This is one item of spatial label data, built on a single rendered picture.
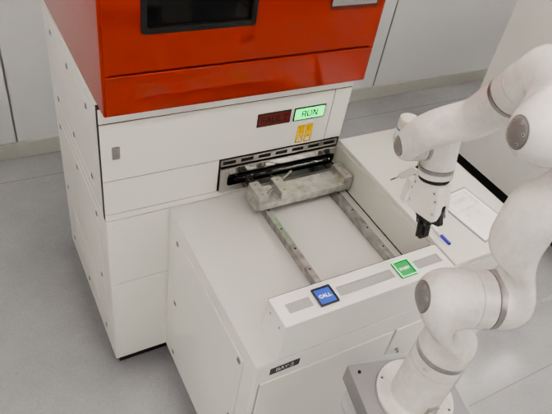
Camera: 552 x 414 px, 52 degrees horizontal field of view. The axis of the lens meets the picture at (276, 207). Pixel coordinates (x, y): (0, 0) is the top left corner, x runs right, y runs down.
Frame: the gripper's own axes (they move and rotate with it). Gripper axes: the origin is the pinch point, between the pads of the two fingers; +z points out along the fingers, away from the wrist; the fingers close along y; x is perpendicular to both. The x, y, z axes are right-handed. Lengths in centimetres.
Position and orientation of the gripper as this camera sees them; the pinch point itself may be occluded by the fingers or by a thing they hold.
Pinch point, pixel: (422, 229)
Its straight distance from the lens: 149.3
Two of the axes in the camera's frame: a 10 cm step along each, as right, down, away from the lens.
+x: 8.7, -2.2, 4.3
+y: 4.8, 4.7, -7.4
